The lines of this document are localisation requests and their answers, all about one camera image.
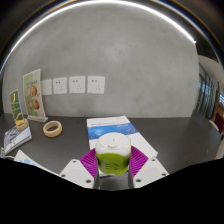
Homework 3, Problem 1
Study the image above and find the white wall socket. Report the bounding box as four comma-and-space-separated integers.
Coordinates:
52, 76, 68, 95
86, 75, 106, 95
68, 75, 87, 95

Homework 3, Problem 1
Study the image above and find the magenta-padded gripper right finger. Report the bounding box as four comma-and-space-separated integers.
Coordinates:
127, 145, 170, 189

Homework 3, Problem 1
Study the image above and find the curved ceiling light strip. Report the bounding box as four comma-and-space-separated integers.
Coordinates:
0, 0, 198, 73

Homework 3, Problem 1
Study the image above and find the white and blue book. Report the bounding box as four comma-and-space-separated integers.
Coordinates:
86, 115, 159, 178

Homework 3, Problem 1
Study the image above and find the black-framed glass partition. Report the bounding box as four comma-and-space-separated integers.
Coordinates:
194, 63, 224, 118

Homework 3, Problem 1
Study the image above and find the grey printed magazine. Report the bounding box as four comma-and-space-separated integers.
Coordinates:
2, 124, 33, 156

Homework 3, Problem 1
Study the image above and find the green and white charger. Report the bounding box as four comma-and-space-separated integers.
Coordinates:
94, 132, 132, 177

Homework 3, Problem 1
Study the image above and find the beige tape roll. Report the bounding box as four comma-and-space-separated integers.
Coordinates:
42, 120, 63, 138

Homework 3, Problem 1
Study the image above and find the white power strip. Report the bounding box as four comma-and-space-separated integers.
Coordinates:
13, 149, 61, 176

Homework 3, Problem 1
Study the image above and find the white blank wall plate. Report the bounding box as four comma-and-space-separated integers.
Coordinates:
40, 79, 53, 96

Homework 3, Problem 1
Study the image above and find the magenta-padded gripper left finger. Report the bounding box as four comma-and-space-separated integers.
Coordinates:
58, 147, 101, 190

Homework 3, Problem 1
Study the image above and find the orange sign with wooden base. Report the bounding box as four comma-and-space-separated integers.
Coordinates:
9, 88, 30, 132

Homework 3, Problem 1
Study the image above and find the green acrylic menu sign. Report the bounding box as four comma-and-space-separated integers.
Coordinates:
22, 68, 49, 123

